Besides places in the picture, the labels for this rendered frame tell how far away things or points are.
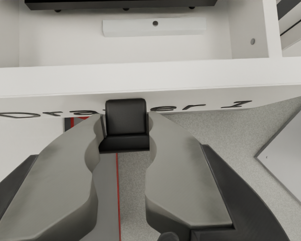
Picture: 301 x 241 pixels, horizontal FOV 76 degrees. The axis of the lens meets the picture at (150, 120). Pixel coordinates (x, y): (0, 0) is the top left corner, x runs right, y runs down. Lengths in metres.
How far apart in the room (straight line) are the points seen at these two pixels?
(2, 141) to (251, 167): 1.11
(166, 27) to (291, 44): 0.13
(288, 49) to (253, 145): 0.96
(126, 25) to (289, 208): 1.27
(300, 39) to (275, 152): 1.01
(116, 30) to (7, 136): 0.21
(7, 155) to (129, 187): 0.81
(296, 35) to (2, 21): 0.28
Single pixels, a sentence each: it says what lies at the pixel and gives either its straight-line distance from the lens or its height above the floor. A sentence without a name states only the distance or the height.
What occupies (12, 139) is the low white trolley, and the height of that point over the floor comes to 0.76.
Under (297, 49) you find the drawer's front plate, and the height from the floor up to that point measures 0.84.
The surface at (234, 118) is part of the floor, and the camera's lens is 1.16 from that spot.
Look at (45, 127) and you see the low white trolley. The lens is 0.31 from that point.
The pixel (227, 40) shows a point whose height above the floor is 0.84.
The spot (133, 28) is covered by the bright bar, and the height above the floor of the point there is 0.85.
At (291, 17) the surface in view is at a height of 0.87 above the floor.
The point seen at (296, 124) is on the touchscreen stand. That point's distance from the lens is 1.31.
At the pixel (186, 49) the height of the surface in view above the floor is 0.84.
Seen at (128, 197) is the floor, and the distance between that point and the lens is 1.09.
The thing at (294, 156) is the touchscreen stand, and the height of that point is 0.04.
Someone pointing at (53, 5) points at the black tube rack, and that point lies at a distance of 0.22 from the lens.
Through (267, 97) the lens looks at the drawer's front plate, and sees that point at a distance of 0.19.
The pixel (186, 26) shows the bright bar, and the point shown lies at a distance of 0.23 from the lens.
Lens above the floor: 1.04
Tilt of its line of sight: 84 degrees down
